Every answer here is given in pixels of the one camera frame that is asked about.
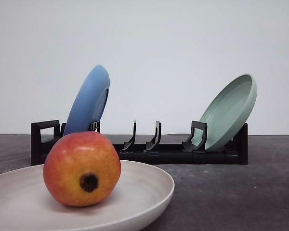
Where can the white plate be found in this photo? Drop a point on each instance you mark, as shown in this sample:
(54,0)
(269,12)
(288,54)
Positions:
(26,204)

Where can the blue plate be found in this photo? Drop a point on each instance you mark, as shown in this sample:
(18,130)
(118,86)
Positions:
(89,101)

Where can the black plate rack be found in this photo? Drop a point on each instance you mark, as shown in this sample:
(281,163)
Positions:
(196,152)

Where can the red yellow pomegranate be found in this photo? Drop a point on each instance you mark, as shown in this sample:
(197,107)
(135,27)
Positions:
(82,169)

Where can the green plate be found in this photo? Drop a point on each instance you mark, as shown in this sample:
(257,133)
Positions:
(227,111)

